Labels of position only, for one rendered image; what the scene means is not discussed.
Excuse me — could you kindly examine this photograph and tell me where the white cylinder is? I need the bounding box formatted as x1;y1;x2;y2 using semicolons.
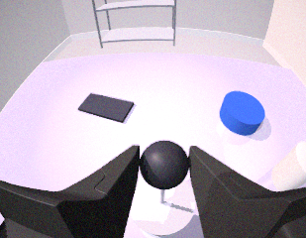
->
271;142;306;191

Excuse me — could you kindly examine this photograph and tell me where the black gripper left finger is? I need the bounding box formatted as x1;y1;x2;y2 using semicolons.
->
0;144;141;238

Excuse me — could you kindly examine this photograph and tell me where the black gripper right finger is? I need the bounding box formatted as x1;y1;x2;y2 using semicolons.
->
188;146;306;238

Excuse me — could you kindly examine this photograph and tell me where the dark grey flat rectangular slab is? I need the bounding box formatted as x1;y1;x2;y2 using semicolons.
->
78;92;134;123

